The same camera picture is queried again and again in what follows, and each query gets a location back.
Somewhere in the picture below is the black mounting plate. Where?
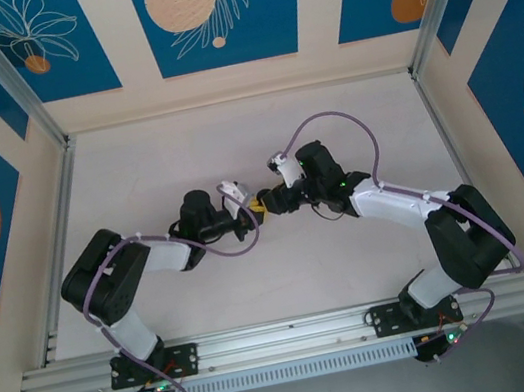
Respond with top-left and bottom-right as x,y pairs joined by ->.
366,290 -> 466,340
106,342 -> 203,391

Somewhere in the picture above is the white slotted cable duct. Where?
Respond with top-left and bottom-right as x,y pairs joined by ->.
115,339 -> 419,392

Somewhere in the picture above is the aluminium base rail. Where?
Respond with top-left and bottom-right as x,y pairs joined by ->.
10,274 -> 524,392

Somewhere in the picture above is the aluminium side rail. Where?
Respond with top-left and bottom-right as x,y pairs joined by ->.
410,55 -> 524,296
4,135 -> 114,368

